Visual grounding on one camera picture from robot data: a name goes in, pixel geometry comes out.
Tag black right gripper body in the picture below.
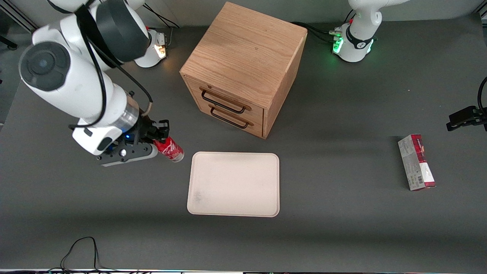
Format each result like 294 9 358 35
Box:
113 116 155 148

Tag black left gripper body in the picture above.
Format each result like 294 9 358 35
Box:
475 107 487 132

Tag red cola can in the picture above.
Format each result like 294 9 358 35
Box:
153 137 185 163

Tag beige plastic tray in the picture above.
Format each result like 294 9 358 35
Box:
187 151 280 218

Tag grey and red carton box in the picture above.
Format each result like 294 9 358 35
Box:
398 134 436 191

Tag wooden drawer cabinet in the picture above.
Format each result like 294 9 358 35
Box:
180 1 308 140

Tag black stand foot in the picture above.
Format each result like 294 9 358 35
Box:
0 35 18 50

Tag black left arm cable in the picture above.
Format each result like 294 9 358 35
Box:
477 76 487 111

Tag long black drawer handle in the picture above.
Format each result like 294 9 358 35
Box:
201 88 253 115

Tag short black drawer handle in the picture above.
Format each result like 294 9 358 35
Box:
209 105 255 129

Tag black right base cables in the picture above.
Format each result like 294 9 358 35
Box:
143 4 181 48

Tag black base cables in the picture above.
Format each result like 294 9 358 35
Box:
143 4 181 48
291 22 343 43

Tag thin black looped cable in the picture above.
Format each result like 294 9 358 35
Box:
48 236 153 274

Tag long aluminium frame rail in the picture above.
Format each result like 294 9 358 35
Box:
0 7 39 34

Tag black left base cables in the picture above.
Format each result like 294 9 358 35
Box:
291 22 343 43

